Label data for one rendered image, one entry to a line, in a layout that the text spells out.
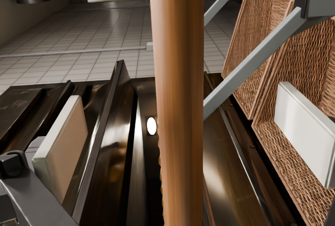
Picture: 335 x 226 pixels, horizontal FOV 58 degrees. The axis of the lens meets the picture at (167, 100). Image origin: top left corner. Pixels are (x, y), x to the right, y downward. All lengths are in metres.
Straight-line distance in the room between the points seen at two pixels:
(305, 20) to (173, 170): 0.45
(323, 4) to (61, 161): 0.51
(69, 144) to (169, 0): 0.09
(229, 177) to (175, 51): 0.88
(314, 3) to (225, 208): 0.61
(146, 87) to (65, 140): 1.62
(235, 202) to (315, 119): 0.80
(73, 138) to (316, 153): 0.13
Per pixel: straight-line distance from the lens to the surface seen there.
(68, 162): 0.17
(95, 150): 0.95
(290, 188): 0.99
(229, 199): 0.97
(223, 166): 1.08
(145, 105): 1.83
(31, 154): 0.17
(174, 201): 0.22
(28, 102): 1.75
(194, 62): 0.17
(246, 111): 1.34
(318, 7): 0.59
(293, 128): 0.19
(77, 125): 0.19
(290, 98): 0.19
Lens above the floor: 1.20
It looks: 1 degrees down
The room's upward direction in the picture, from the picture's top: 94 degrees counter-clockwise
